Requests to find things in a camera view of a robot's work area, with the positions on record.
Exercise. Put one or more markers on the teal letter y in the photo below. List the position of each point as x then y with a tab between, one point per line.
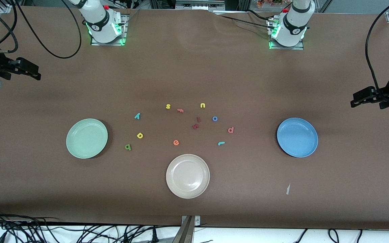
137	115

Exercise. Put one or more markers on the pink letter p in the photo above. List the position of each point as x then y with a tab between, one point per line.
233	129

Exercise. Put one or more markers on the green letter a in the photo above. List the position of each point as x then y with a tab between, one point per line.
130	147

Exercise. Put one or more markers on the yellow letter b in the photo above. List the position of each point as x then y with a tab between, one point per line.
141	136

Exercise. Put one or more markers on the blue plate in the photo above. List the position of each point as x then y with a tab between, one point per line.
297	137

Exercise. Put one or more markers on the green plate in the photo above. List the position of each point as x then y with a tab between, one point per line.
86	138

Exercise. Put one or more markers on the white paper scrap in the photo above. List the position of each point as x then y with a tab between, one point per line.
288	189

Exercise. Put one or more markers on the pink orange flowers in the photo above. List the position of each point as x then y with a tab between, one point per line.
268	2

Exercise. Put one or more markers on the dark red letter k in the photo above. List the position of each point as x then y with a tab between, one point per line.
195	126

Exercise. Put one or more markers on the brown paper table cover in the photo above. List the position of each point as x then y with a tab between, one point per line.
194	67

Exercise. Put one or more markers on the grey metal box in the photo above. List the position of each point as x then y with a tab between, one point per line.
198	4

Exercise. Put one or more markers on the beige plate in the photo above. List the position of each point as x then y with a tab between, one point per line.
187	176

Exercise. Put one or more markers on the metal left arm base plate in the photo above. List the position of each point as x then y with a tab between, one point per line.
299	48

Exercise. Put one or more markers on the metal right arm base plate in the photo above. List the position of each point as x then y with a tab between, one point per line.
111	44

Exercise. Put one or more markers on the metal table edge bracket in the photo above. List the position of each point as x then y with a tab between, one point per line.
189	222

